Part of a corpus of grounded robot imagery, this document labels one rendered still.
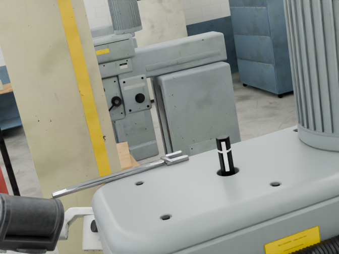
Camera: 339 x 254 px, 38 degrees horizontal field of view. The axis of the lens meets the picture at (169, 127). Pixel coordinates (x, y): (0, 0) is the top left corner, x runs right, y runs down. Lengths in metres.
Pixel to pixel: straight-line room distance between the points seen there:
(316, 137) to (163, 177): 0.26
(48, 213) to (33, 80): 1.33
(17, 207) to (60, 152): 1.38
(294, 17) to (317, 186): 0.27
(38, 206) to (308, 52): 0.70
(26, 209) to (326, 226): 0.67
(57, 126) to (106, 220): 1.77
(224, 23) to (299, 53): 9.80
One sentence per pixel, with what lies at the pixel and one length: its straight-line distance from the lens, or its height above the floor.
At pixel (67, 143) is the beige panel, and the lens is 2.52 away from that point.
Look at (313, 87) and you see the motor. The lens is 0.83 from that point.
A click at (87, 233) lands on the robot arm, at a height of 1.56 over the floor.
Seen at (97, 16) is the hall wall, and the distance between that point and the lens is 9.85.
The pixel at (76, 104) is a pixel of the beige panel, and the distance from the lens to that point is 2.48.
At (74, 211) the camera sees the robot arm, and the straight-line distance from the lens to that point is 1.45.
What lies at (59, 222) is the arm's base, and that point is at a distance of 1.20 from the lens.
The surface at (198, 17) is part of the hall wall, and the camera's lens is 10.40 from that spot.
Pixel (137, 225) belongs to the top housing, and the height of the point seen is 1.89.
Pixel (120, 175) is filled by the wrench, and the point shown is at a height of 1.90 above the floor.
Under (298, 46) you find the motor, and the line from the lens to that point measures 0.83.
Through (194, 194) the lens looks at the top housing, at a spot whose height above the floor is 1.89.
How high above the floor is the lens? 2.20
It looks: 17 degrees down
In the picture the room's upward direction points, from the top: 11 degrees counter-clockwise
